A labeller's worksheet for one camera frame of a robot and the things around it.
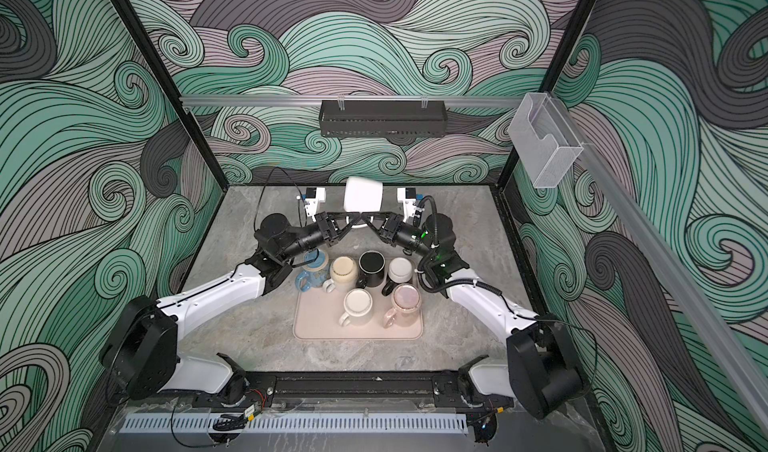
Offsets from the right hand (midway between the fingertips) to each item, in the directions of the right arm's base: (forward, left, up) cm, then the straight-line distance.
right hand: (363, 220), depth 69 cm
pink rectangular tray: (-12, +15, -31) cm, 37 cm away
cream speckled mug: (-2, +7, -23) cm, 24 cm away
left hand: (-1, 0, +1) cm, 1 cm away
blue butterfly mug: (-2, +15, -22) cm, 27 cm away
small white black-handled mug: (-1, -10, -23) cm, 25 cm away
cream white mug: (-11, +2, -25) cm, 27 cm away
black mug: (0, -1, -22) cm, 22 cm away
